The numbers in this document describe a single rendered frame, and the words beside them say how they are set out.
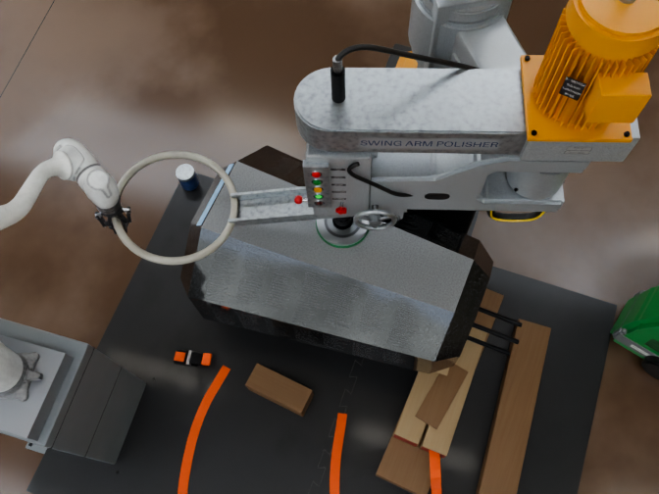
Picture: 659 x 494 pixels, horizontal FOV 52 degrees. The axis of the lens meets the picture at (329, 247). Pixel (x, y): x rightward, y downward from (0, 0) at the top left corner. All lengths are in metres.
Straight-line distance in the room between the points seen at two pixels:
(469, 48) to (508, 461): 1.84
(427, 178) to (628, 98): 0.71
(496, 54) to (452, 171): 0.45
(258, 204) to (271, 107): 1.43
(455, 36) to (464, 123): 0.57
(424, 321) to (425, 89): 1.02
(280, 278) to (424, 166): 0.85
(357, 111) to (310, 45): 2.34
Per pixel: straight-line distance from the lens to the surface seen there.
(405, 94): 1.99
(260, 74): 4.17
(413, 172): 2.20
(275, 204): 2.65
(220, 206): 2.82
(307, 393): 3.23
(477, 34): 2.43
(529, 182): 2.29
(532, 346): 3.41
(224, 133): 3.97
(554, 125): 1.97
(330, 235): 2.69
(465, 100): 1.99
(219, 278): 2.85
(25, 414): 2.72
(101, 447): 3.26
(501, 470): 3.28
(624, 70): 1.78
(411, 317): 2.67
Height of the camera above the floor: 3.31
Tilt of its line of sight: 68 degrees down
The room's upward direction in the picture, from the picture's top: 5 degrees counter-clockwise
